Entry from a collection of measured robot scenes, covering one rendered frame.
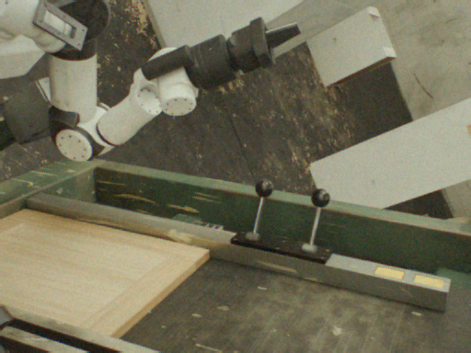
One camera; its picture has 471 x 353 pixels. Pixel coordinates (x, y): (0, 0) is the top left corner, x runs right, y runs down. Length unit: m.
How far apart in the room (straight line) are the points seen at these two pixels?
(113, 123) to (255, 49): 0.35
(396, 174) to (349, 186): 0.43
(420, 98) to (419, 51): 0.73
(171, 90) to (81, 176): 0.56
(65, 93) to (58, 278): 0.36
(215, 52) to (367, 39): 4.87
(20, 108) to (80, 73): 0.47
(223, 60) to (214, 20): 2.47
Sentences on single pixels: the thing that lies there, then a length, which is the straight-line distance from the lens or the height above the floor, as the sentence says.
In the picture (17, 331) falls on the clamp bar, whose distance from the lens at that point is 0.86.
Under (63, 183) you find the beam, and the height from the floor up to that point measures 0.90.
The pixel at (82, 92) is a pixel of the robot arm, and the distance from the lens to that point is 1.17.
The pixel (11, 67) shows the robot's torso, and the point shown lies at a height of 1.29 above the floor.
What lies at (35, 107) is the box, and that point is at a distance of 1.55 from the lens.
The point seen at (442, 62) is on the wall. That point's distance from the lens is 8.94.
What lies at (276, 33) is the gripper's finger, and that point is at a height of 1.61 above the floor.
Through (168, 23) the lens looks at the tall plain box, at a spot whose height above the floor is 0.14.
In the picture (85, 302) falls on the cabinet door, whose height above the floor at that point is 1.22.
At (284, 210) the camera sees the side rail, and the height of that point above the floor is 1.37.
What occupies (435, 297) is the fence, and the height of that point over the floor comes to 1.70.
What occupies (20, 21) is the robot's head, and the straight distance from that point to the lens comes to 0.84.
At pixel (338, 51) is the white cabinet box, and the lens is 5.94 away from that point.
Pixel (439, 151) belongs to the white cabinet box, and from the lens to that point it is 4.51.
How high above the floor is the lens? 1.99
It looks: 29 degrees down
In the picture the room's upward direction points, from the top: 68 degrees clockwise
